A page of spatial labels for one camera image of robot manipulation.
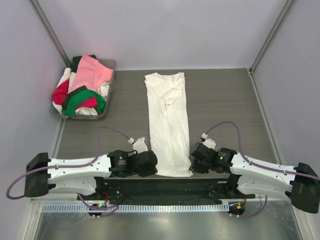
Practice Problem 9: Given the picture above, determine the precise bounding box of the white t shirt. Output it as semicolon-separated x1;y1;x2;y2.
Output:
144;72;193;178

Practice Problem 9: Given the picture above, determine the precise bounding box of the clear plastic bin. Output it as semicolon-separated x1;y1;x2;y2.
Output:
49;58;117;120

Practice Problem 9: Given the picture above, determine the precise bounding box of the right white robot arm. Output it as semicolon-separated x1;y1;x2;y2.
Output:
191;142;320;214

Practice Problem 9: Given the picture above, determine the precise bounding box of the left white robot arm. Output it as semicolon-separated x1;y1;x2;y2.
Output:
24;150;158;200

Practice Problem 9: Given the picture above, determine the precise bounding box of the green t shirt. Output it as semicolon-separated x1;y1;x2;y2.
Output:
55;54;114;117

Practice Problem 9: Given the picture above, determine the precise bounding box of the pink t shirt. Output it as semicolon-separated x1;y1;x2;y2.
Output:
68;54;114;93

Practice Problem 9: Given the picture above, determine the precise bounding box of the red t shirt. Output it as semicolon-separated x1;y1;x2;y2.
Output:
51;79;70;105

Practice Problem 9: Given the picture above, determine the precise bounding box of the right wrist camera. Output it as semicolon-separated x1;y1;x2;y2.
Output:
200;133;216;150

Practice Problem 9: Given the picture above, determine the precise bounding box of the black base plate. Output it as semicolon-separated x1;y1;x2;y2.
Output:
82;177;255;206

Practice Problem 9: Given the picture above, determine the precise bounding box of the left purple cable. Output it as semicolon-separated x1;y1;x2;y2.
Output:
6;126;136;218

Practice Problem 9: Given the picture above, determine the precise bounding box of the slotted cable duct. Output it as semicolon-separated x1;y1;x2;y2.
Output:
41;202;229;213

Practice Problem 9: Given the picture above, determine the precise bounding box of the aluminium front rail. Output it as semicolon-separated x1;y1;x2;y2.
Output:
30;193;291;202

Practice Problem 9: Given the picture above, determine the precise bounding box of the right aluminium frame post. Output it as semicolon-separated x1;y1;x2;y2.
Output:
248;0;298;75

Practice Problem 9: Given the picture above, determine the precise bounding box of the aluminium frame post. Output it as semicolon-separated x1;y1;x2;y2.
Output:
248;0;298;75
29;0;70;66

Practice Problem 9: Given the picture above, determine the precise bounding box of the left aluminium frame post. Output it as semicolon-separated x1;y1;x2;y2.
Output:
29;0;70;66

